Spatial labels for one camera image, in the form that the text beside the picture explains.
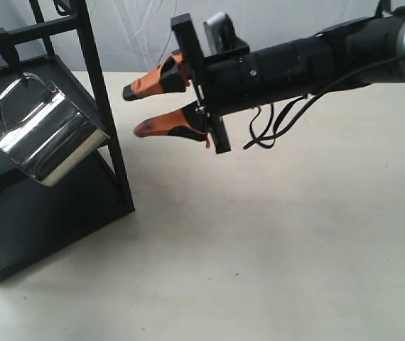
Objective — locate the shiny steel cup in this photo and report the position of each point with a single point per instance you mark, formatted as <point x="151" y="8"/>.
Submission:
<point x="52" y="138"/>

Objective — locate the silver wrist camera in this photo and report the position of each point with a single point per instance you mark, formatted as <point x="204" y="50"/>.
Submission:
<point x="221" y="35"/>

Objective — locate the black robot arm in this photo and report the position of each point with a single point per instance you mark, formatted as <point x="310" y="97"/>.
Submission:
<point x="233" y="77"/>

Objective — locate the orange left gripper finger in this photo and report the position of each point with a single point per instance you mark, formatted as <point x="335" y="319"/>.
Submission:
<point x="170" y="76"/>

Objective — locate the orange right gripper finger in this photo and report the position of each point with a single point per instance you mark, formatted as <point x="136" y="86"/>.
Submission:
<point x="185" y="122"/>

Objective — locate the white backdrop curtain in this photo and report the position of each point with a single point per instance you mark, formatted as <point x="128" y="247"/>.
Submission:
<point x="135" y="35"/>

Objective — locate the black metal shelf rack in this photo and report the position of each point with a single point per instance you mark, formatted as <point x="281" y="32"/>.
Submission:
<point x="37" y="221"/>

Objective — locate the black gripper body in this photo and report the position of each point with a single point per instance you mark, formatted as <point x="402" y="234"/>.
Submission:
<point x="198" y="69"/>

